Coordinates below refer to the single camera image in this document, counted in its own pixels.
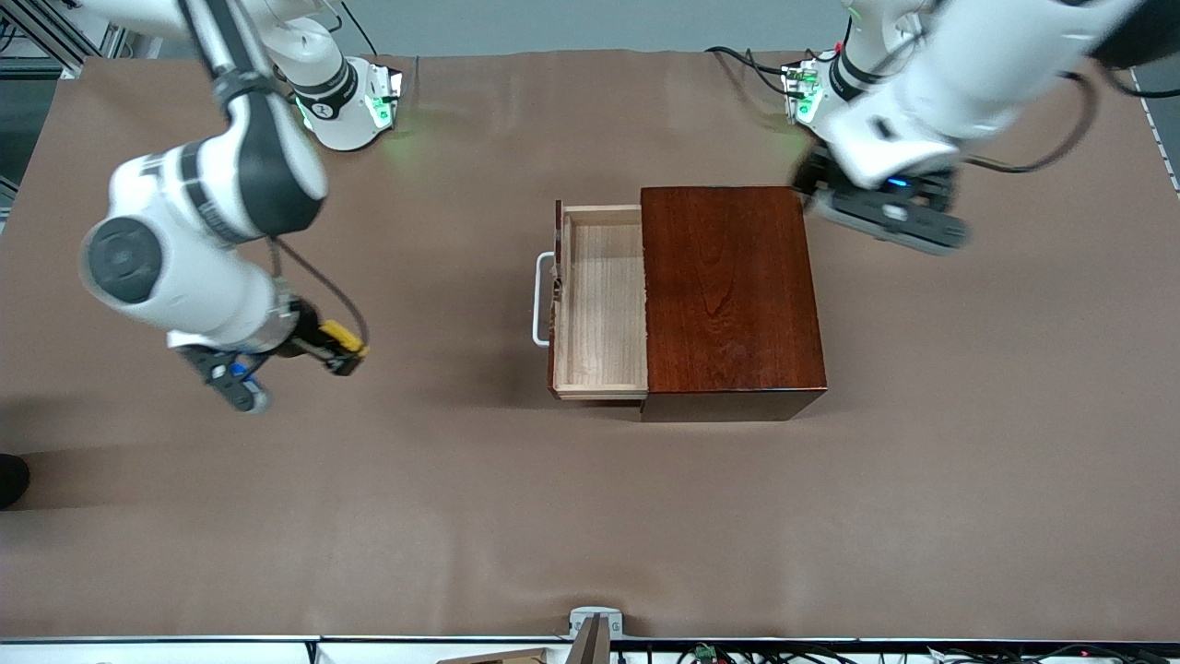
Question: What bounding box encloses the yellow block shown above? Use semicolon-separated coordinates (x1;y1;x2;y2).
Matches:
320;320;369;357

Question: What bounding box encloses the light wooden drawer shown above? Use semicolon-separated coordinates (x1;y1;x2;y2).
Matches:
549;200;649;402

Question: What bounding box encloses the dark red wooden cabinet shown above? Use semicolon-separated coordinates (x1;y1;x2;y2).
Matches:
639;184;828;423

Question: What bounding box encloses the brown table cover sheet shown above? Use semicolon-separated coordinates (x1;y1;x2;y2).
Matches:
0;48;1180;642

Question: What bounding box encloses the black round object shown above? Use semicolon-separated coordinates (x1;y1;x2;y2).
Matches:
0;454;31;510

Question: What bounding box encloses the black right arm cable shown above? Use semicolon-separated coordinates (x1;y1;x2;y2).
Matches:
270;235;372;350

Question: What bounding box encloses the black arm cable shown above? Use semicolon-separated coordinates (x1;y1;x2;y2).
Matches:
959;69;1103;176
270;235;372;350

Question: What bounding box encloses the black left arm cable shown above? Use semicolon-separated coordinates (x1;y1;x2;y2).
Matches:
959;69;1103;176

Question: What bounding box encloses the black left base cable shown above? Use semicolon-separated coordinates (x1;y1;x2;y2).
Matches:
705;44;798;98

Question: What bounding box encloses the black base cable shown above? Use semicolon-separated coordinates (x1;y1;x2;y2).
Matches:
323;0;384;56
705;44;798;98

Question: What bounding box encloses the black right base cable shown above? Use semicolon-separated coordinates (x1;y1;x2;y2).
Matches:
323;0;384;56

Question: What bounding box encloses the white table edge rail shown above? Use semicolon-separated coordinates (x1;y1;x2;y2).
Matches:
0;634;1180;664

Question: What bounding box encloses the aluminium frame post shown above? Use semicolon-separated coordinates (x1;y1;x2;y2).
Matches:
0;0;130;77

